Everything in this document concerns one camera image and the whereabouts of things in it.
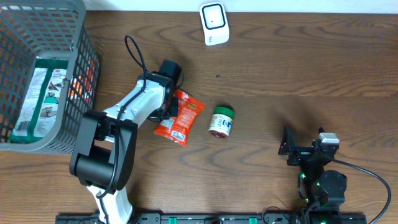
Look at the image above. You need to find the red candy bag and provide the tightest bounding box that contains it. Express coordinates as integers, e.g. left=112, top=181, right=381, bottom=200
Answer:
left=154, top=90, right=205, bottom=146

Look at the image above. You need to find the green lid white jar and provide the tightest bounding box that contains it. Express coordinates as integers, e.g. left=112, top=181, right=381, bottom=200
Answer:
left=208, top=106, right=234, bottom=138

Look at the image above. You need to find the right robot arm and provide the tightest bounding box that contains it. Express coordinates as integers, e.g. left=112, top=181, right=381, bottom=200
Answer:
left=278, top=127, right=347, bottom=223

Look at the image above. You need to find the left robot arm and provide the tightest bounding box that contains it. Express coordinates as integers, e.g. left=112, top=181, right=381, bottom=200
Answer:
left=70, top=72, right=180, bottom=223

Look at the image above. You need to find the white barcode scanner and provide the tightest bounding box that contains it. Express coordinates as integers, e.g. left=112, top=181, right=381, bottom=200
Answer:
left=199, top=2, right=229, bottom=46

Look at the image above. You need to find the white green 3M package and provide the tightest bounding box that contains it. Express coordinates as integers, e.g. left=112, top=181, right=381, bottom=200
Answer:
left=9, top=58, right=68, bottom=143

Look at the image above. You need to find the grey plastic mesh basket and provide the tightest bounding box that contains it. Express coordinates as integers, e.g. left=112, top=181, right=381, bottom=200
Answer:
left=1, top=0, right=100, bottom=154

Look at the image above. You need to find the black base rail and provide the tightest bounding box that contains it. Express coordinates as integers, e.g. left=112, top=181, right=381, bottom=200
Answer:
left=55, top=212, right=368, bottom=224

